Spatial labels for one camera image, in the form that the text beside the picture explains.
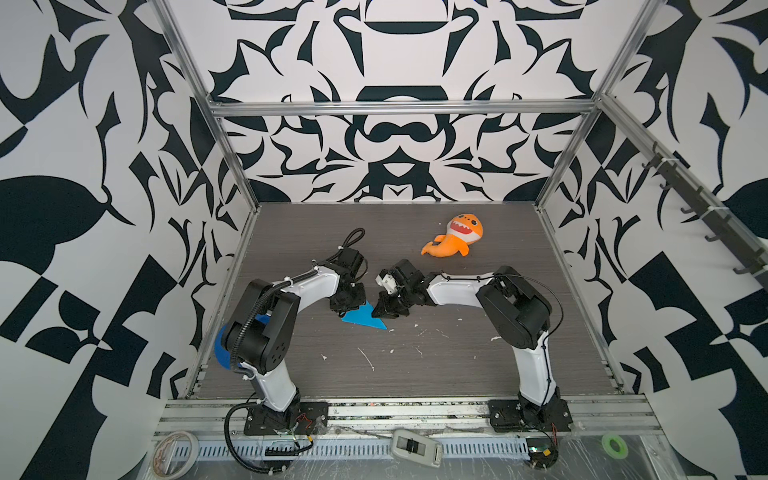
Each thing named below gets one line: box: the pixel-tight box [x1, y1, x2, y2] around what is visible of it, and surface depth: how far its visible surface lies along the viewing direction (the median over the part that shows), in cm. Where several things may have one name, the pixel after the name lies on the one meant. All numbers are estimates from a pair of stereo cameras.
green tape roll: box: [601, 434, 629, 459], surface depth 72 cm
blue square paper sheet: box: [341, 300, 388, 330], surface depth 92 cm
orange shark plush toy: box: [421, 214, 484, 257], surface depth 104 cm
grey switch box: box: [392, 429, 442, 468], surface depth 69 cm
